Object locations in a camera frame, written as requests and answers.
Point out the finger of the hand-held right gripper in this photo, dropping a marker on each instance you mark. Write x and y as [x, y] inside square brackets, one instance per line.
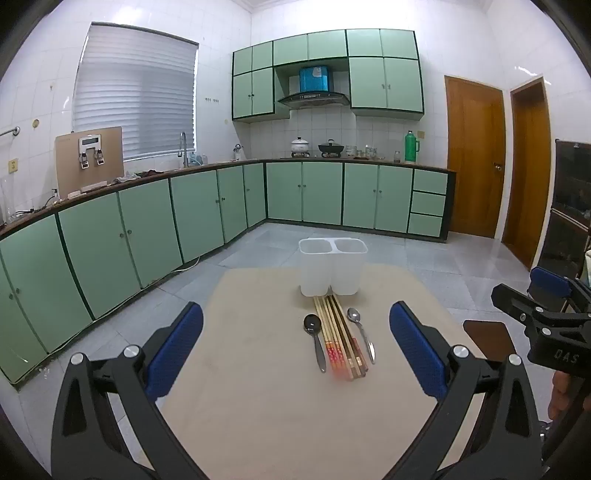
[549, 281]
[515, 302]

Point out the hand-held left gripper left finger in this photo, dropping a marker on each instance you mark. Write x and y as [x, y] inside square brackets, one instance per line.
[178, 350]

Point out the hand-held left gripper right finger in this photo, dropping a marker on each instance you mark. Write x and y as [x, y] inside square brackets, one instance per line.
[415, 344]

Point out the silver metal spoon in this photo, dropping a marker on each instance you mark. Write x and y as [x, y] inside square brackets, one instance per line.
[354, 315]

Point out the plain bamboo chopstick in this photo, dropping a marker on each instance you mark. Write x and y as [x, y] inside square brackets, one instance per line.
[341, 334]

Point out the dark-bowl metal spoon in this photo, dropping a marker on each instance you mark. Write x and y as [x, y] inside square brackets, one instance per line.
[312, 323]

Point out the white two-compartment utensil holder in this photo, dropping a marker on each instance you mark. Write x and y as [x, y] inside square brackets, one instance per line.
[318, 272]

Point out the person's right hand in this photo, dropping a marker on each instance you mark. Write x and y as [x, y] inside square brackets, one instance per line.
[559, 394]

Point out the brown chair seat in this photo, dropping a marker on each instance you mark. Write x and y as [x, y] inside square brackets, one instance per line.
[489, 337]

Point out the dark glass cabinet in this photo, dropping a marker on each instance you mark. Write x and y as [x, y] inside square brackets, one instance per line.
[570, 207]

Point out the wooden door in recess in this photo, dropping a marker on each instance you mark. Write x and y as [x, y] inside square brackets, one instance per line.
[528, 175]

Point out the green base kitchen cabinets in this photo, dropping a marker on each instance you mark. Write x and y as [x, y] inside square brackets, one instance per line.
[152, 221]

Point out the wooden door with knob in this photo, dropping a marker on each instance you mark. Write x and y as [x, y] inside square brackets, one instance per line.
[473, 157]

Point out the green thermos flask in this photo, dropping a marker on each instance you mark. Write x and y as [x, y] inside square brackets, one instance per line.
[411, 147]

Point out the group of glass jars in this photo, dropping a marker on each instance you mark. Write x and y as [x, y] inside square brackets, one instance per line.
[369, 152]

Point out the chrome kitchen faucet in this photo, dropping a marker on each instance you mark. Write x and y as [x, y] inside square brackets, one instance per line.
[184, 147]

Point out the small utensil cup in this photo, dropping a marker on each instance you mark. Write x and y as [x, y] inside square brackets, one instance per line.
[238, 153]

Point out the black wok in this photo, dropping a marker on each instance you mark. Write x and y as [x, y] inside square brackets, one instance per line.
[331, 148]

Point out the white device with clamps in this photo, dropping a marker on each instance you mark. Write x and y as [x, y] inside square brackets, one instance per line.
[91, 147]

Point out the white cooking pot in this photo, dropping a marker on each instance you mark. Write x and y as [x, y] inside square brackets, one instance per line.
[300, 145]

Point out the white window blind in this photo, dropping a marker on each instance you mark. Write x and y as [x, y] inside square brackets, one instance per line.
[134, 92]

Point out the black range hood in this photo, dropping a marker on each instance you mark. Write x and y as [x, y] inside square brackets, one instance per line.
[314, 98]

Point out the blue hood chimney cover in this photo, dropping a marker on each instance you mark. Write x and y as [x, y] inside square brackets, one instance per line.
[314, 78]

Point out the wall socket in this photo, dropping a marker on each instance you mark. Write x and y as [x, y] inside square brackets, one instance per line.
[14, 166]

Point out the green wall kitchen cabinets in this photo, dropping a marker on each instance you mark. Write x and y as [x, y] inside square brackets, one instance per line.
[369, 78]

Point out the chrome towel rail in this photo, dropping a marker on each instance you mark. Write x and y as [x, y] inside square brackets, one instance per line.
[9, 132]

